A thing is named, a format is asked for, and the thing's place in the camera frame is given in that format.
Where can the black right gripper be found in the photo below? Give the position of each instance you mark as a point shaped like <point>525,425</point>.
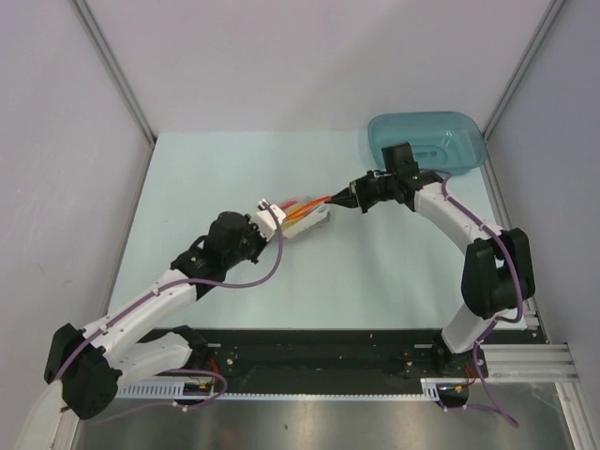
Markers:
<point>359,190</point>

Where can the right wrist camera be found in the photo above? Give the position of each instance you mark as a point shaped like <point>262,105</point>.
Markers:
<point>398,160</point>

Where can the teal plastic tub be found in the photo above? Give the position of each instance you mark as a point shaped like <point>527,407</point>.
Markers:
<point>446,141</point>

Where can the aluminium frame post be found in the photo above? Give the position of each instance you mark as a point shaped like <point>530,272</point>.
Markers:
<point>107,57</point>
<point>539,37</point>

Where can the aluminium frame post left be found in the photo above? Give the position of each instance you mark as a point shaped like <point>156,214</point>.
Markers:
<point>107,57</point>

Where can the clear zip top bag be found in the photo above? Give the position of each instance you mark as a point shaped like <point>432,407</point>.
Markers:
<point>303,215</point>

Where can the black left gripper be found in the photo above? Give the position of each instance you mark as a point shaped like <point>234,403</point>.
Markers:
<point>260,240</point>

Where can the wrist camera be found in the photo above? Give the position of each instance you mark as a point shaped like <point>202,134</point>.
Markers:
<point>268,218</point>
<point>398,160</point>

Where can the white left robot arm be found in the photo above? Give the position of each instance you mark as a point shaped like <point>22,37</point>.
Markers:
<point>93,363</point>

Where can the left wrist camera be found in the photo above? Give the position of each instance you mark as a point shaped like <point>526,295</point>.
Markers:
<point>268,218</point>

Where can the aluminium frame post right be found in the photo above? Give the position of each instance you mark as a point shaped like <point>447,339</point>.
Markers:
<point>539,37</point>

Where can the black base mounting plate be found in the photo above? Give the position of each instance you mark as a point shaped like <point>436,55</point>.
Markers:
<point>337,363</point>

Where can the white slotted cable duct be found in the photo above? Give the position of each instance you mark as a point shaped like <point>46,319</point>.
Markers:
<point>427,390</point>

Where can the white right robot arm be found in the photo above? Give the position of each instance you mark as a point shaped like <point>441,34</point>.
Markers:
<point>497,275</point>

